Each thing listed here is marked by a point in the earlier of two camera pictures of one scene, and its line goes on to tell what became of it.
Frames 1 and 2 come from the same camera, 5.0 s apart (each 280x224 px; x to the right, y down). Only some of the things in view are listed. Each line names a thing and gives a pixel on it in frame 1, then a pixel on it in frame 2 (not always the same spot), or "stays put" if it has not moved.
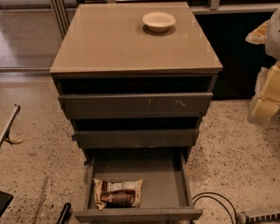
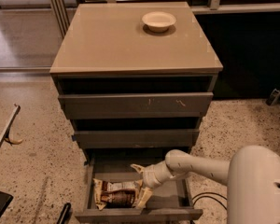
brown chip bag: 118,193 stays put
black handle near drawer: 64,214 stays put
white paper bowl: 158,21 stays put
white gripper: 279,36 → 152,175
